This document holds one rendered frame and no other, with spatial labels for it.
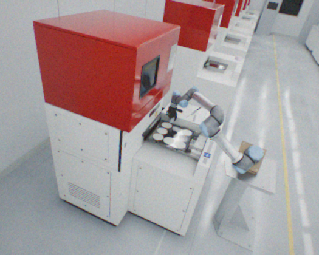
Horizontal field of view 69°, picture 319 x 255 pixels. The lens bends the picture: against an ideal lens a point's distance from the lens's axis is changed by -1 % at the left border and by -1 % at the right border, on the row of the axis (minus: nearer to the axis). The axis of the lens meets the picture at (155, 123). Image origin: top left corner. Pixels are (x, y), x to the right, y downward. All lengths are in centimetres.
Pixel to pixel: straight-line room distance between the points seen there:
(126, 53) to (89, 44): 25
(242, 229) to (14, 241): 224
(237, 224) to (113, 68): 210
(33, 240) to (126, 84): 176
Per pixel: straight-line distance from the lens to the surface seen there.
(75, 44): 158
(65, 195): 264
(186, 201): 213
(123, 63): 142
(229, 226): 282
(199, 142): 224
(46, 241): 258
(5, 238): 271
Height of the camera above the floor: 220
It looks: 34 degrees down
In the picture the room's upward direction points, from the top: 9 degrees clockwise
